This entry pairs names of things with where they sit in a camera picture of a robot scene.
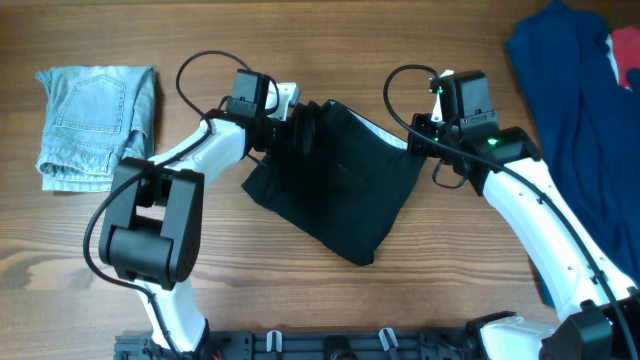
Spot black shorts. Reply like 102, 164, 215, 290
242, 101, 425, 266

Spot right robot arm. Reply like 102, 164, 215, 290
408, 71, 639, 359

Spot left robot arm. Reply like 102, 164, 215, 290
83, 69, 300, 359

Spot blue garment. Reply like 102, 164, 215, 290
507, 1, 639, 281

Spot folded light blue jeans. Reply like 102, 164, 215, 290
36, 66, 156, 192

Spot red garment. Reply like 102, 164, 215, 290
611, 26, 639, 93

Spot right black cable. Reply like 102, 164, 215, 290
382, 63, 640, 360

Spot black cable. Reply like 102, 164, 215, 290
82, 49, 281, 359
382, 63, 640, 360

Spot left black cable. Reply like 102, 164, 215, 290
82, 49, 281, 359

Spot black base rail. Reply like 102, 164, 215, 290
113, 327, 481, 360

